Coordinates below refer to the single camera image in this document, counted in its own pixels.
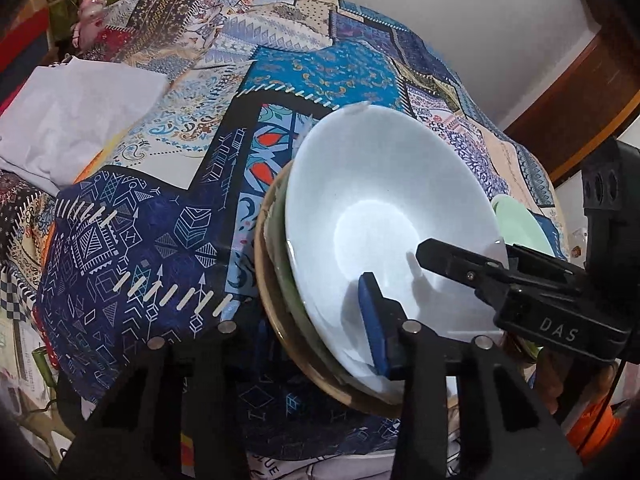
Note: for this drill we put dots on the person's right hand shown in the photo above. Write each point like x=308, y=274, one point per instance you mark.
x=547, y=375

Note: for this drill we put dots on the green plate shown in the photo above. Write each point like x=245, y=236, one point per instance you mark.
x=520, y=225

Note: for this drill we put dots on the white bowl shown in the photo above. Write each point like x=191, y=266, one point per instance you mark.
x=380, y=185

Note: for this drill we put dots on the brown wooden door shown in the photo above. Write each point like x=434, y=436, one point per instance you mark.
x=590, y=90

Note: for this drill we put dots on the pink plate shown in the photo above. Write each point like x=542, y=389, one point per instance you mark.
x=272, y=305

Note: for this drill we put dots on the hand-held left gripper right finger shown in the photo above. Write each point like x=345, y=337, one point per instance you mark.
x=372, y=320

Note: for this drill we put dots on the green cardboard box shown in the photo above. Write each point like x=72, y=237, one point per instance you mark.
x=62, y=15

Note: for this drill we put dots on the pink bunny toy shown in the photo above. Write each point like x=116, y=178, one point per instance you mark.
x=92, y=7

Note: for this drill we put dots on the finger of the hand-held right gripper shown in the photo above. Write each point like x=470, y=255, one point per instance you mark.
x=450, y=262
x=540, y=260

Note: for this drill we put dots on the green bowl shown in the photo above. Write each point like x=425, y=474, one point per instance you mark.
x=297, y=295

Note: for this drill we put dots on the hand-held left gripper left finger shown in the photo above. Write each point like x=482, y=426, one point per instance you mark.
x=220, y=355

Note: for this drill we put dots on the patchwork printed blanket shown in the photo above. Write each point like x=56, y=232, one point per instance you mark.
x=165, y=240

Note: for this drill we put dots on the white cloth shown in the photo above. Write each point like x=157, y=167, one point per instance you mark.
x=75, y=115

